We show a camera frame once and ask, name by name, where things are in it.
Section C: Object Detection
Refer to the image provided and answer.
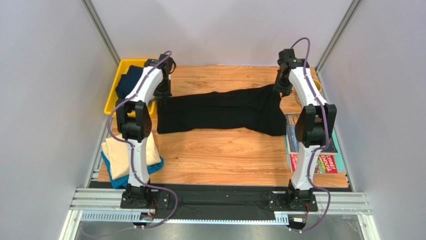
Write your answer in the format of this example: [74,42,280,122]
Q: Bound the black t shirt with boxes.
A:
[156,84,286,136]

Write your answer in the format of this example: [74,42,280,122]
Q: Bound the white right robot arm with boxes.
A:
[273,48,337,191]

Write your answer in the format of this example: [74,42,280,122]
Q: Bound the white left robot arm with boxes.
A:
[114,50,176,188]

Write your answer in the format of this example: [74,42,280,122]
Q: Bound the dark blue book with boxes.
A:
[284,113,339,156]

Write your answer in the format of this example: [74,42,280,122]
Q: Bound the yellow rimmed mug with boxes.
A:
[295,79,322,105]

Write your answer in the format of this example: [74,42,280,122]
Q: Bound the navy blue folded shirt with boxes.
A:
[115,65,144,99]

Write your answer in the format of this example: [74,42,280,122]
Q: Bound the yellow plastic bin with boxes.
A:
[103,59,147,116]

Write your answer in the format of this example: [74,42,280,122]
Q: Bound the cream folded shirt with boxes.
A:
[101,133,161,180]

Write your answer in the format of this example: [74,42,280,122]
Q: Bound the red illustrated book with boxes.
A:
[287,153,339,175]

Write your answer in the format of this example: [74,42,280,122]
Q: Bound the teal folded shirt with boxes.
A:
[97,151,165,189]

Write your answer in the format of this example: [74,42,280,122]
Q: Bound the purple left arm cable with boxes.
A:
[105,50,179,230]

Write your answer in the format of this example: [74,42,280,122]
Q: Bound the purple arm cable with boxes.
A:
[105,50,179,230]
[289,37,332,233]

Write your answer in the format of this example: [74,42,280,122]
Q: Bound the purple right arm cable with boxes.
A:
[289,37,332,233]

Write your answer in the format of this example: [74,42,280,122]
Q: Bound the left aluminium corner post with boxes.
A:
[81,0,121,66]

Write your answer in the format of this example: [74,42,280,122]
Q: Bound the aluminium corner post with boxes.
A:
[81,0,121,66]
[315,0,363,73]

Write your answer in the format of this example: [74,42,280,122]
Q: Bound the right aluminium corner post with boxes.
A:
[315,0,363,73]

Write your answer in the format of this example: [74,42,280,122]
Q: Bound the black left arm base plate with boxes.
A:
[120,189,171,210]

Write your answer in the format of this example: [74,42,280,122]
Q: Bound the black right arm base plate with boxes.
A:
[266,189,319,212]

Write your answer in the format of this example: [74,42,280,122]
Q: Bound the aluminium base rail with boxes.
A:
[60,184,379,240]

